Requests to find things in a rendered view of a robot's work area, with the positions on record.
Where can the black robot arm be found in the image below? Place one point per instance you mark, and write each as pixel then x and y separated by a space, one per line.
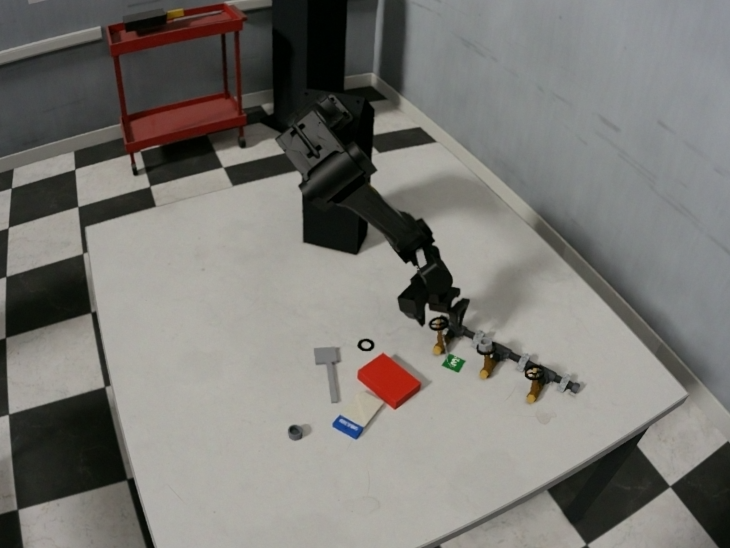
pixel 334 175

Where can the dark grey short cylinder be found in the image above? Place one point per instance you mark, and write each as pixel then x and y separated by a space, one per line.
pixel 295 429

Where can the small black ring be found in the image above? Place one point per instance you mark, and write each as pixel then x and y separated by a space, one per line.
pixel 365 349

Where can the red block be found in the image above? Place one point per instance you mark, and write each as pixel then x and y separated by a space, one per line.
pixel 389 381

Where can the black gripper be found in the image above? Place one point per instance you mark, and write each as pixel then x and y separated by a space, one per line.
pixel 455 313

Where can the green tag with silver chain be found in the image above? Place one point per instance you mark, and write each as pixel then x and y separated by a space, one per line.
pixel 452 362

